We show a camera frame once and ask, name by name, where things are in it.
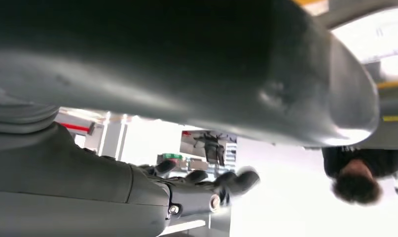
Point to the long red barrier belt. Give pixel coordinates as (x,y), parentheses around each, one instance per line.
(74,127)

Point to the person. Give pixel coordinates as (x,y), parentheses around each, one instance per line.
(355,183)

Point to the wall screen showing robot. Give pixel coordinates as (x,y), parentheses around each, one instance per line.
(215,147)

